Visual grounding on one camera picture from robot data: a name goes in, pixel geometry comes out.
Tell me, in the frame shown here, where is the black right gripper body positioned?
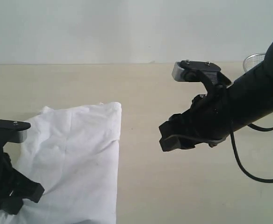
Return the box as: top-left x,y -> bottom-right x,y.
180,93 -> 231,148

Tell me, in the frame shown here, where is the white t-shirt red lettering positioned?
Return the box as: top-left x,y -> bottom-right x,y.
0,101 -> 123,224

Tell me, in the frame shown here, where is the metal wire mesh basket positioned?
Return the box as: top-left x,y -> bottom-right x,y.
243,53 -> 273,119

